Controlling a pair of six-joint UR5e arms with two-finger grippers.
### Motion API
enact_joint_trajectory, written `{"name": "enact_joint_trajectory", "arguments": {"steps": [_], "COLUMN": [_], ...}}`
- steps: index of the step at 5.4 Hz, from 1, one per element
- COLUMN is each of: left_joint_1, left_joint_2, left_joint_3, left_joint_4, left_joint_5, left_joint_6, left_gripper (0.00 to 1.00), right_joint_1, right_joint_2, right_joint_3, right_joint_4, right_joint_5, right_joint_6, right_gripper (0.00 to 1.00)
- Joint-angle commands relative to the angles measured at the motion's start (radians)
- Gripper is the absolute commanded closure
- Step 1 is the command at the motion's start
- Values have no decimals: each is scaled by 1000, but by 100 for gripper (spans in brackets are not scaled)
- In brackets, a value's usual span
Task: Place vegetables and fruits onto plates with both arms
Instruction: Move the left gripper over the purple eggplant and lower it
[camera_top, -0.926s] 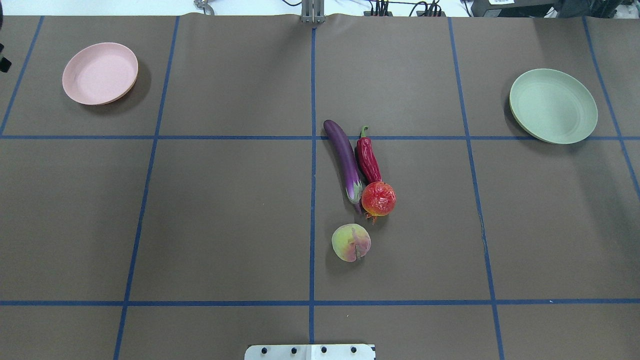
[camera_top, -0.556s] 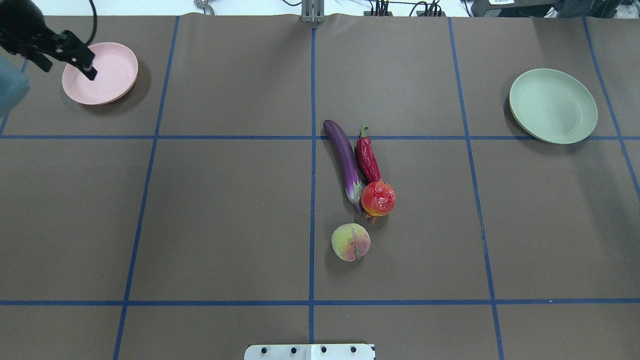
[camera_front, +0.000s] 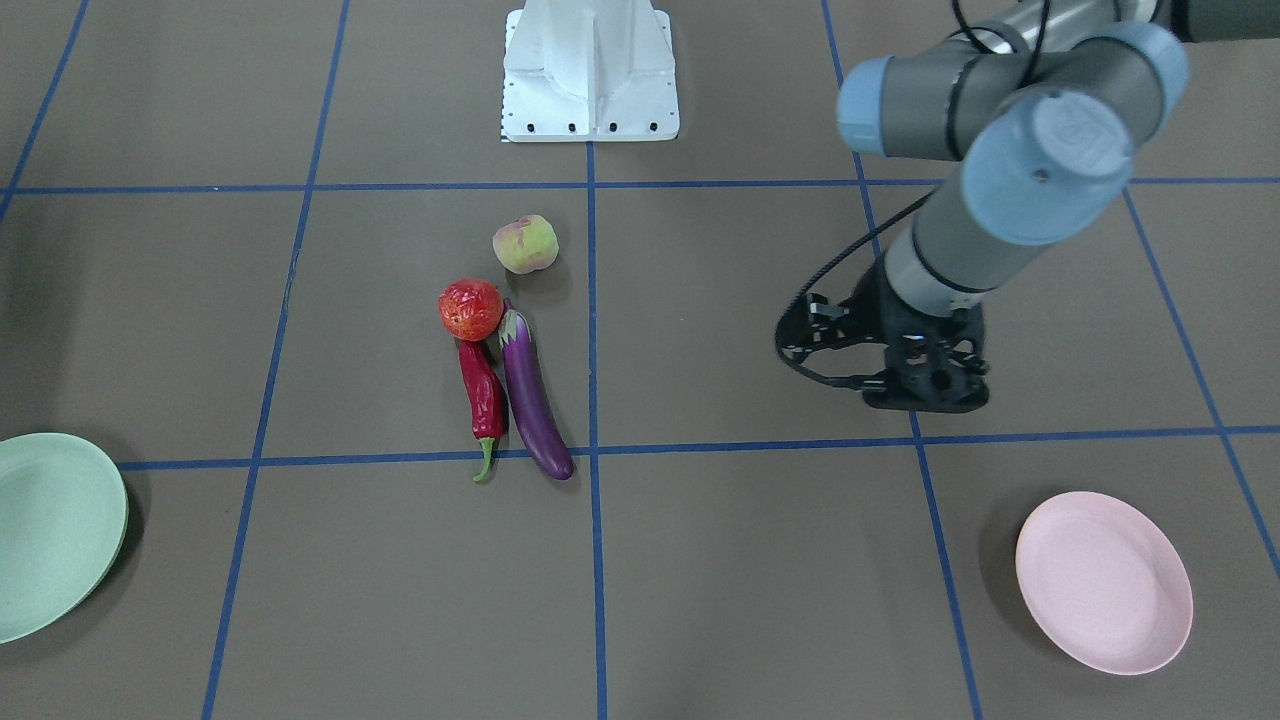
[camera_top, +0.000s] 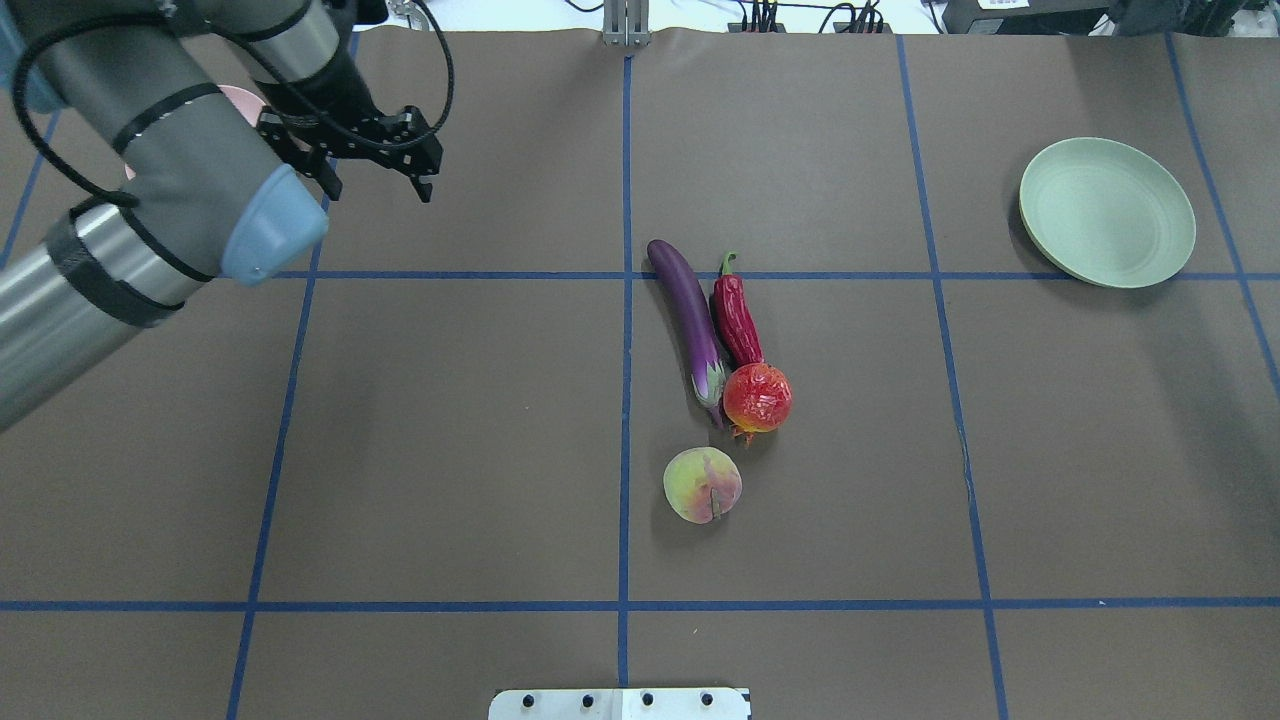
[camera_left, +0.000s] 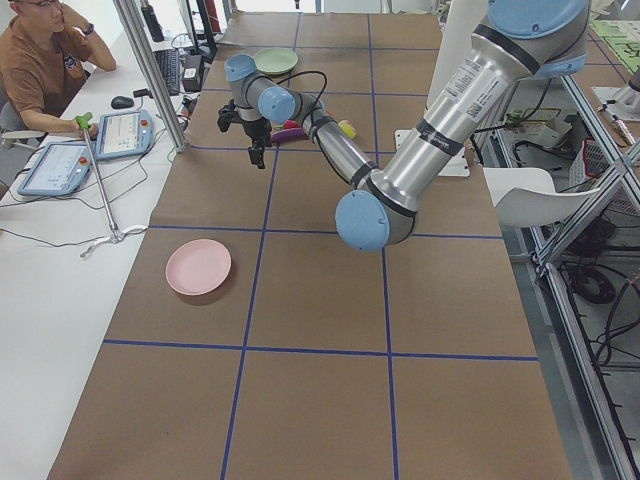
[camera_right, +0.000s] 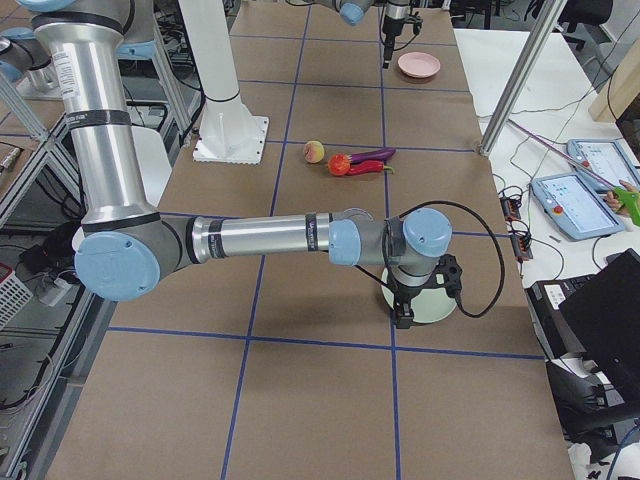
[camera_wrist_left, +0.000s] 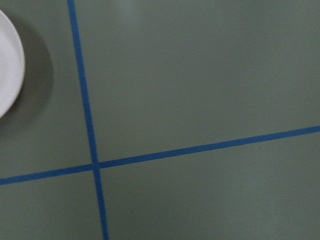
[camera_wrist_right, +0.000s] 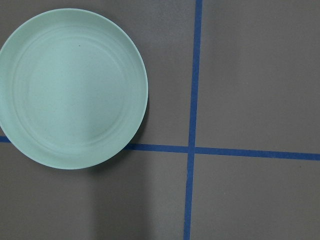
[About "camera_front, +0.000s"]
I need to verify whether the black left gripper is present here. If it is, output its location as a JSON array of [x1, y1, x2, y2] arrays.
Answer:
[[852, 263, 989, 414]]

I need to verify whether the purple eggplant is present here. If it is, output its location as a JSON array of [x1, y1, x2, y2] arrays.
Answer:
[[498, 299, 575, 482]]

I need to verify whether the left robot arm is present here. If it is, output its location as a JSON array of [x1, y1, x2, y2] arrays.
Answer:
[[835, 1, 1277, 413]]

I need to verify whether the pink plate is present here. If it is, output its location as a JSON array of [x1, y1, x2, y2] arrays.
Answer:
[[1014, 491, 1196, 676]]

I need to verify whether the peach fruit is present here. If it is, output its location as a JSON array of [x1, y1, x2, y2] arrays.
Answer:
[[492, 214, 561, 275]]

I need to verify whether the red chili pepper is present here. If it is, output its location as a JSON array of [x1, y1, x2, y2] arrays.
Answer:
[[457, 340, 508, 484]]

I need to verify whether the red tomato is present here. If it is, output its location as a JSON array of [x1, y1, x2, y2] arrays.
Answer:
[[436, 278, 506, 342]]

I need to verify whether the light green plate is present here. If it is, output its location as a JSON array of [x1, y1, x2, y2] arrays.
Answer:
[[1, 432, 131, 643]]

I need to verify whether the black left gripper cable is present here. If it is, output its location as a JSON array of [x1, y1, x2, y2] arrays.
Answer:
[[774, 192, 934, 389]]

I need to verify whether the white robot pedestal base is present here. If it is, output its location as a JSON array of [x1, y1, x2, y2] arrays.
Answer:
[[500, 1, 681, 143]]

